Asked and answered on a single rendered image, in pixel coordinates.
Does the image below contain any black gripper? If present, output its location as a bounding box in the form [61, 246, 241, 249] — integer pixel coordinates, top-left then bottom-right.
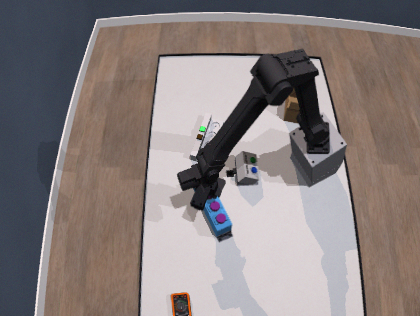
[201, 178, 226, 199]

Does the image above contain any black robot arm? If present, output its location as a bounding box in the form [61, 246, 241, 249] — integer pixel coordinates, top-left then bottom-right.
[177, 49, 330, 211]

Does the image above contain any small brown cardboard box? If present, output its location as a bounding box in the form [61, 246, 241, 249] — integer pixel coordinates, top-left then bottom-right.
[283, 88, 300, 124]

